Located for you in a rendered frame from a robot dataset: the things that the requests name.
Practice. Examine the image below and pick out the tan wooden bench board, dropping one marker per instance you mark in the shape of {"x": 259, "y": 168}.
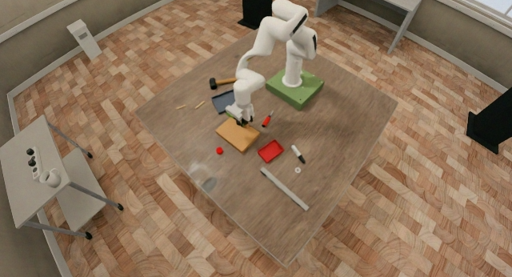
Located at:
{"x": 238, "y": 137}

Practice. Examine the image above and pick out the red shallow tray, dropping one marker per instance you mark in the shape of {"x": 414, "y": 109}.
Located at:
{"x": 270, "y": 151}

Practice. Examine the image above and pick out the grey flat bar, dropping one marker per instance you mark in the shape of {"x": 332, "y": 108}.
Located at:
{"x": 283, "y": 188}

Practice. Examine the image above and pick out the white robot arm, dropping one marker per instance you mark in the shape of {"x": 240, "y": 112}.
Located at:
{"x": 292, "y": 31}

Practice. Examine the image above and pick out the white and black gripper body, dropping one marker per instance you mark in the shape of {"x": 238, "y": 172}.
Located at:
{"x": 247, "y": 113}

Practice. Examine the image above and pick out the white marker with black cap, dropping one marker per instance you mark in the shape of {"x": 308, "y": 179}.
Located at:
{"x": 297, "y": 153}

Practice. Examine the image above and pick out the black rubber mallet with wooden handle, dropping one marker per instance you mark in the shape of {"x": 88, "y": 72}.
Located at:
{"x": 213, "y": 83}

